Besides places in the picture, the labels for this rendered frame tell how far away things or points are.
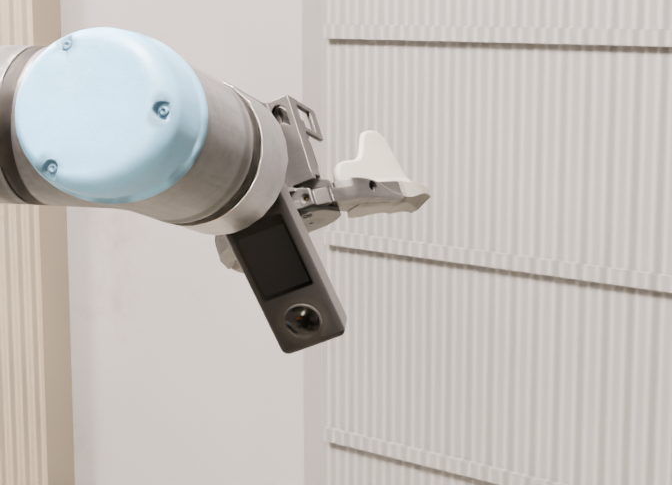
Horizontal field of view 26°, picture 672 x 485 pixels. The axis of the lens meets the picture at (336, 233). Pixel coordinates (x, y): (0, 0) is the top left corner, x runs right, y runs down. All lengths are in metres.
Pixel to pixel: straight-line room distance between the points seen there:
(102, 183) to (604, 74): 2.10
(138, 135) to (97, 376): 3.17
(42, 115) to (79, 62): 0.03
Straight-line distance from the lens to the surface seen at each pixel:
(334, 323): 0.95
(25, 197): 0.82
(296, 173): 0.96
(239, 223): 0.88
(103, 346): 3.87
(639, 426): 2.86
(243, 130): 0.83
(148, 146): 0.75
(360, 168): 1.02
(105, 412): 3.92
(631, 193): 2.78
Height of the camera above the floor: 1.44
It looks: 9 degrees down
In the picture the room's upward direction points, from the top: straight up
